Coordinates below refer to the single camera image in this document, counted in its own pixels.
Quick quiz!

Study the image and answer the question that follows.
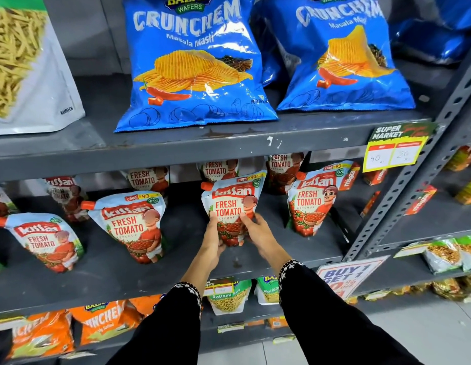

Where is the person's right hand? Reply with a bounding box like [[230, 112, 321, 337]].
[[239, 213, 288, 263]]

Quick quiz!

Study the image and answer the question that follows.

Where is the person's left hand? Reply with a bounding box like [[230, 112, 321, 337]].
[[193, 211, 226, 267]]

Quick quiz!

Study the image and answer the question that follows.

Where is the tomato ketchup spout pouch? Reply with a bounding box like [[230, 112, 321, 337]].
[[200, 170, 267, 247]]

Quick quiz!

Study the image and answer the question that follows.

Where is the person's left forearm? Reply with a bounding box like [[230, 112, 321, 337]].
[[106, 258, 222, 365]]

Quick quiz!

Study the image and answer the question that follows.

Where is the person's right forearm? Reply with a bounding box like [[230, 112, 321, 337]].
[[258, 244, 424, 365]]

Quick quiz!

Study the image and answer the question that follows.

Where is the yellow shelf price label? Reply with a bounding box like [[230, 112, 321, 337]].
[[203, 281, 235, 297]]

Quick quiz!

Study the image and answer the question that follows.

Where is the green white namkeen bag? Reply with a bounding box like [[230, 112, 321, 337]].
[[254, 276, 281, 305], [207, 278, 252, 316]]

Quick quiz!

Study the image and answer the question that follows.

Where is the row of ketchup pouches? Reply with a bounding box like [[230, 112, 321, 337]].
[[0, 153, 361, 277]]

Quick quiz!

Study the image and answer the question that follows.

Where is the grey metal shelf rack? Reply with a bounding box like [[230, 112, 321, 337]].
[[0, 0, 471, 365]]

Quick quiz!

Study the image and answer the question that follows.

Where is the orange chips bag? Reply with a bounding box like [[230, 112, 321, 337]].
[[7, 309, 75, 360], [128, 294, 162, 316], [68, 300, 143, 346]]

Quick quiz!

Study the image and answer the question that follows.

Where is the white red offer sign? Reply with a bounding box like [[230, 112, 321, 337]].
[[316, 255, 390, 300]]

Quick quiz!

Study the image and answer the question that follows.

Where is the red seasoning packet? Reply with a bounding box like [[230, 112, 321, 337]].
[[339, 162, 361, 191], [404, 185, 438, 216], [360, 191, 381, 218], [363, 169, 388, 186]]

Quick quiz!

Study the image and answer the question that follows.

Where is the blue chips bag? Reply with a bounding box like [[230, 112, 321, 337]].
[[251, 0, 286, 88], [433, 0, 471, 31], [387, 17, 471, 65], [277, 0, 416, 112], [114, 0, 279, 133]]

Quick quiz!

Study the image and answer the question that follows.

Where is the yellow green price tag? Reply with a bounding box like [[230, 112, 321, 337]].
[[363, 122, 438, 174]]

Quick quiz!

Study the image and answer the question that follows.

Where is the green white snack packet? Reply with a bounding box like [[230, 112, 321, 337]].
[[456, 234, 471, 271], [423, 239, 464, 274]]

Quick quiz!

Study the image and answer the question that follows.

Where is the row of golden snack packets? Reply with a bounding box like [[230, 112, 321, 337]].
[[346, 273, 471, 304]]

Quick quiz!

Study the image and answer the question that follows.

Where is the yellow green packet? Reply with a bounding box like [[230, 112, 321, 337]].
[[444, 144, 471, 172], [454, 175, 471, 206]]

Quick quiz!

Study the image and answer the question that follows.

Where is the white bag of yellow sticks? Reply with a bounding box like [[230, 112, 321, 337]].
[[0, 0, 86, 136]]

